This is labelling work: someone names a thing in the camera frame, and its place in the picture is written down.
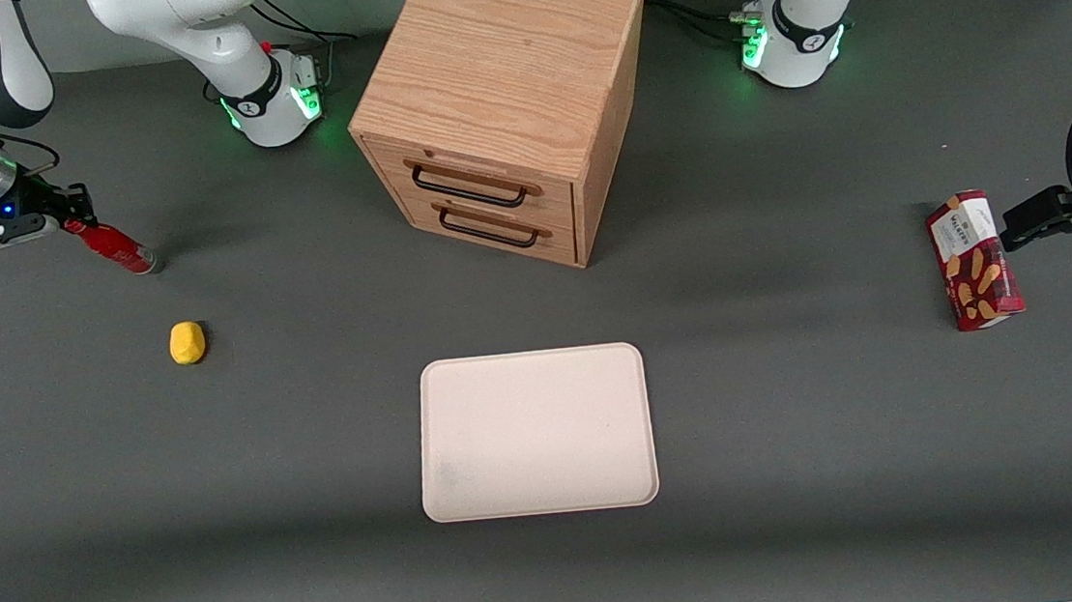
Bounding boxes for cream rectangular tray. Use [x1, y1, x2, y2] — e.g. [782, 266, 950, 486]
[409, 339, 662, 526]

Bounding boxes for yellow lemon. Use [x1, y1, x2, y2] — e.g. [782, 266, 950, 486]
[166, 318, 210, 368]

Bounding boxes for wooden drawer cabinet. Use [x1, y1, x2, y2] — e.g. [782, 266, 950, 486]
[337, 0, 670, 289]

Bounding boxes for red tartan shortbread box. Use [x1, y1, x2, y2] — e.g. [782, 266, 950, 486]
[922, 186, 1029, 336]

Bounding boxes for wooden drawer black handle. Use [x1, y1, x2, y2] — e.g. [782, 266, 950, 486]
[364, 122, 577, 229]
[395, 180, 580, 280]

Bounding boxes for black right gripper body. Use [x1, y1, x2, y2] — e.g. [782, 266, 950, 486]
[10, 175, 80, 233]

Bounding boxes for red coke bottle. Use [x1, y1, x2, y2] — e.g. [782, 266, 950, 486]
[63, 213, 160, 283]

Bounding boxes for black left arm base cables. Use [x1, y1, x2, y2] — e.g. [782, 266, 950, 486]
[644, 0, 799, 51]

